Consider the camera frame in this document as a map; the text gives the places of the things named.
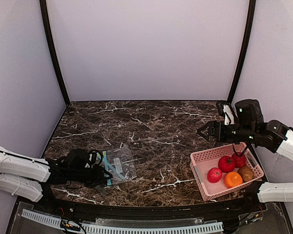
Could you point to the clear zip bag blue zipper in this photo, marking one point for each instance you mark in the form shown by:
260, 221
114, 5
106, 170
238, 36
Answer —
120, 164

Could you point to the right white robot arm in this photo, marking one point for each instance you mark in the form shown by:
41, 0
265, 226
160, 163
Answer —
246, 124

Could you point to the right black frame post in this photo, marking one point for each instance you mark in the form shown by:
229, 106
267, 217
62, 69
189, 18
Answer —
243, 50

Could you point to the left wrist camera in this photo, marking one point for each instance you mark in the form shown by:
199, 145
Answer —
78, 159

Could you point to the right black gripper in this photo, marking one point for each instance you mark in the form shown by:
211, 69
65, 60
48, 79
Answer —
216, 131

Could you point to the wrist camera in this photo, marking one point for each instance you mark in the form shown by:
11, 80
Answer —
225, 110
78, 159

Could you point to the black frame post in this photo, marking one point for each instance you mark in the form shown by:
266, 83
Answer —
243, 50
52, 51

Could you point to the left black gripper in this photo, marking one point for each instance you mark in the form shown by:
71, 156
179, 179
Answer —
97, 176

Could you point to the brown kiwi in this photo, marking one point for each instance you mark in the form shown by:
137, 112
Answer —
246, 173

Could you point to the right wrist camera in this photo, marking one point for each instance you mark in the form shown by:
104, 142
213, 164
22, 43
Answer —
225, 110

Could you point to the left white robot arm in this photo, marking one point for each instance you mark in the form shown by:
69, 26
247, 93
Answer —
31, 178

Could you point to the black front table rail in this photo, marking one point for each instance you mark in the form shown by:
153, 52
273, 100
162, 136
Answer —
230, 209

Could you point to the orange tangerine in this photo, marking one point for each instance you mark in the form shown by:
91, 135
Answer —
232, 179

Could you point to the pink plastic basket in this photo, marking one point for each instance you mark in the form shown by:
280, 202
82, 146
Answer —
201, 162

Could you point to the red strawberry fruit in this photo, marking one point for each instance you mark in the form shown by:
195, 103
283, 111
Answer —
240, 159

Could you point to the red tomato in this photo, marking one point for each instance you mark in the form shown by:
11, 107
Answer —
226, 164

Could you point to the white slotted cable duct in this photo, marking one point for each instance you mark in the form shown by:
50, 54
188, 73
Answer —
113, 226

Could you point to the left black frame post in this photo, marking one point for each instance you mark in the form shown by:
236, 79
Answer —
52, 51

